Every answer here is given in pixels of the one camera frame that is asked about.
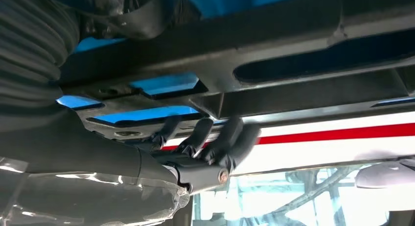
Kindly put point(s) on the red barrier belt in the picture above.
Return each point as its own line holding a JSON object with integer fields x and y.
{"x": 340, "y": 133}

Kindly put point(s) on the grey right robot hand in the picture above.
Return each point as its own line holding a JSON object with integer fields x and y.
{"x": 81, "y": 159}

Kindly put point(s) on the white car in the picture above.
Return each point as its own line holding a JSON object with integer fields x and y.
{"x": 324, "y": 153}

